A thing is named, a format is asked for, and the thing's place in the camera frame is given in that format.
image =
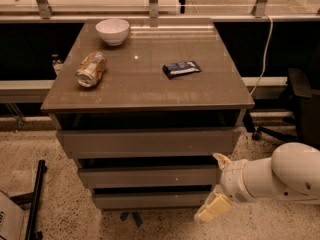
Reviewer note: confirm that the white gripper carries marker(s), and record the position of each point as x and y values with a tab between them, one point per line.
232	179

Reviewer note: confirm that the grey drawer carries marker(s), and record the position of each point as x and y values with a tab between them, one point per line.
150	200
132	144
148	176

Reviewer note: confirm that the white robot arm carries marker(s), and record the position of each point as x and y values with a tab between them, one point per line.
291	173

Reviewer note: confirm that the grey bottom drawer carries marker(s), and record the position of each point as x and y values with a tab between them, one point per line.
150	200

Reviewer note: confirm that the grey drawer cabinet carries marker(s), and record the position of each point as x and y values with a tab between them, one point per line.
134	94

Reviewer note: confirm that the grey top drawer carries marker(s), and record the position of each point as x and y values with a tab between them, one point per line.
132	144

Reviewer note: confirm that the dark blue snack packet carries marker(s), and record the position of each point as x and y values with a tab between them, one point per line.
173	70

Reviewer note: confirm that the black office chair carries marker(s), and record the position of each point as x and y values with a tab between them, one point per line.
302	96

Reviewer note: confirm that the white ceramic bowl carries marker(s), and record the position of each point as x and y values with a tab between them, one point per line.
113	31

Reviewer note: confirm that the black metal stand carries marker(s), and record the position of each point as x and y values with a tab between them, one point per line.
33	199

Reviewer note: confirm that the clear bottle behind cabinet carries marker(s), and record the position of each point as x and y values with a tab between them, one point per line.
57	63

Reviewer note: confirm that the white cardboard box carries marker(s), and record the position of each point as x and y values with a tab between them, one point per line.
11	218

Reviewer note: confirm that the metal railing post right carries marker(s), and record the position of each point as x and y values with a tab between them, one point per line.
259	8

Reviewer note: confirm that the metal railing post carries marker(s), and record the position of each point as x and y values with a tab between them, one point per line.
45	10
153	8
259	8

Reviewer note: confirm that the metal railing post middle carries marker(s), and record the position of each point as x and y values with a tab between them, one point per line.
153	8

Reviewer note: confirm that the metal railing post left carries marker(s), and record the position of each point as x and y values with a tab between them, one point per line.
45	10

